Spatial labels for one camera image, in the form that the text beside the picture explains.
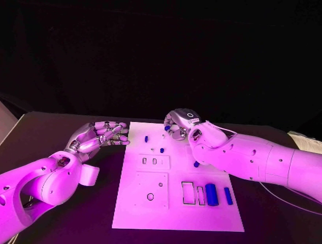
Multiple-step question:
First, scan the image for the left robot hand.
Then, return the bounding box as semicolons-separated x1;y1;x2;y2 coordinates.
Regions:
65;120;131;164

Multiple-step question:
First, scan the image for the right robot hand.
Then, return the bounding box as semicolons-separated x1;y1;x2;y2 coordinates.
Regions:
164;108;203;142

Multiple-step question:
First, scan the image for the white task board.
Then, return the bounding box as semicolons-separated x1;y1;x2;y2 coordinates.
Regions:
111;121;246;232

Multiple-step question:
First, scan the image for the large blue cylinder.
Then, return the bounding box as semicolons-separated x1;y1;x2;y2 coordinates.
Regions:
204;184;220;207

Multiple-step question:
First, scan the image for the thin long blue cylinder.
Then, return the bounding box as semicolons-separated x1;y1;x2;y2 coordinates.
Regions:
223;187;235;206

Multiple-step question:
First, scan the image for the white fabric bundle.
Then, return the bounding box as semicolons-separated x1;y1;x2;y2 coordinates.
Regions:
288;131;322;156

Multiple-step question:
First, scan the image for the white cable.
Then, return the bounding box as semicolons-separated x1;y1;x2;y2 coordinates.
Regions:
202;120;239;137
259;181;322;219

